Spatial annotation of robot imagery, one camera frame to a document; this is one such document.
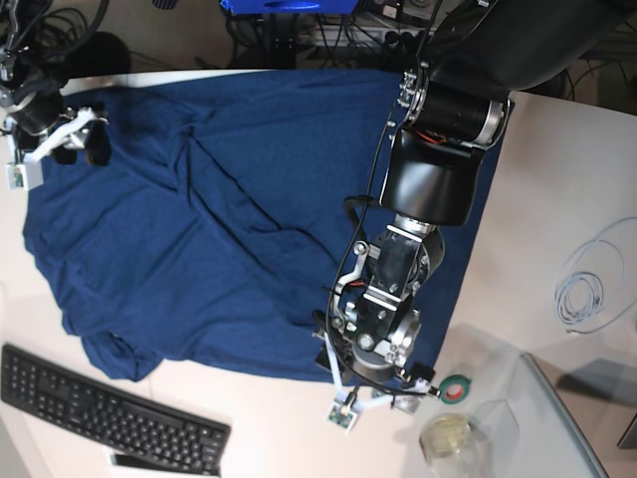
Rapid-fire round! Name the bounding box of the dark blue t-shirt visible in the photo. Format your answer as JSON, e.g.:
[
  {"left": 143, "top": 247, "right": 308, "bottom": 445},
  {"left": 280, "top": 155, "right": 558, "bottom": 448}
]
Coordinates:
[{"left": 20, "top": 69, "right": 512, "bottom": 384}]

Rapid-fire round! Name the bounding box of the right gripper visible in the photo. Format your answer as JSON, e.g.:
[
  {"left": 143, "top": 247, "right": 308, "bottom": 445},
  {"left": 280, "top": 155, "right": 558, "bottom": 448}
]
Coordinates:
[{"left": 7, "top": 87, "right": 111, "bottom": 166}]

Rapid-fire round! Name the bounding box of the blue box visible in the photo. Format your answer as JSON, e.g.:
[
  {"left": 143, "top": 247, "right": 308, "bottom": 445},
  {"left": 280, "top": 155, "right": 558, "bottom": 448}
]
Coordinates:
[{"left": 220, "top": 0, "right": 358, "bottom": 15}]

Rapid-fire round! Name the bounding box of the black power strip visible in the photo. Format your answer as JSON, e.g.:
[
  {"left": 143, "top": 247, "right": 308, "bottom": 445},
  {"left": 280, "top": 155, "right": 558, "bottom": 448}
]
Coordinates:
[{"left": 383, "top": 30, "right": 425, "bottom": 52}]

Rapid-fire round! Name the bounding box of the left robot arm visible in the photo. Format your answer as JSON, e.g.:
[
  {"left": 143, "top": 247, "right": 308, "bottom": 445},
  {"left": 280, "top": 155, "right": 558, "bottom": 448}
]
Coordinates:
[{"left": 318, "top": 0, "right": 636, "bottom": 395}]

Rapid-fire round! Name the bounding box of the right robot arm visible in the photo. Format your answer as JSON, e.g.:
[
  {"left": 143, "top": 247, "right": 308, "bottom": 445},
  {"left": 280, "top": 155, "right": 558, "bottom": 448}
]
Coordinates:
[{"left": 1, "top": 1, "right": 111, "bottom": 166}]

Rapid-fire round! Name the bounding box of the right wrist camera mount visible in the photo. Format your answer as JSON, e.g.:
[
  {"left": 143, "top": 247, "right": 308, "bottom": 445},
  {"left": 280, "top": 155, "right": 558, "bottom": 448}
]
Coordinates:
[{"left": 2, "top": 107, "right": 108, "bottom": 191}]

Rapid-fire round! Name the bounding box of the green electrical tape roll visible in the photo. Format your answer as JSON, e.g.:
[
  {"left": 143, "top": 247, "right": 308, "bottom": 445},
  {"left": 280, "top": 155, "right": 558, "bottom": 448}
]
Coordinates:
[{"left": 439, "top": 374, "right": 471, "bottom": 404}]

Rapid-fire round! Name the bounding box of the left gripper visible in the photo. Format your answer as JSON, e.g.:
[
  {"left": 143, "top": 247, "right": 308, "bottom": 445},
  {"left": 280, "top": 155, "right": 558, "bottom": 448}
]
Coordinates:
[{"left": 342, "top": 345, "right": 399, "bottom": 387}]

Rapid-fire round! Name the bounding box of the clear glass jar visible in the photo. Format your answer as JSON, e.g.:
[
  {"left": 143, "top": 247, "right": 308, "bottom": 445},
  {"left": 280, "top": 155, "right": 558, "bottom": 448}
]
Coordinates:
[{"left": 419, "top": 413, "right": 479, "bottom": 478}]

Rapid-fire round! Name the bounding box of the black computer keyboard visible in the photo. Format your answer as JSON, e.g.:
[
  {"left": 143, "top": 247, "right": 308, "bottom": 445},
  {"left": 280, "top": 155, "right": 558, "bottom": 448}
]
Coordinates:
[{"left": 1, "top": 344, "right": 231, "bottom": 476}]

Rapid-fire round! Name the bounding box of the coiled white cable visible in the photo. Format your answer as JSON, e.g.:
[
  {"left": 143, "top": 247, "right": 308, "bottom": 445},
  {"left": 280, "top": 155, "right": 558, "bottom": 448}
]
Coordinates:
[{"left": 553, "top": 216, "right": 637, "bottom": 336}]

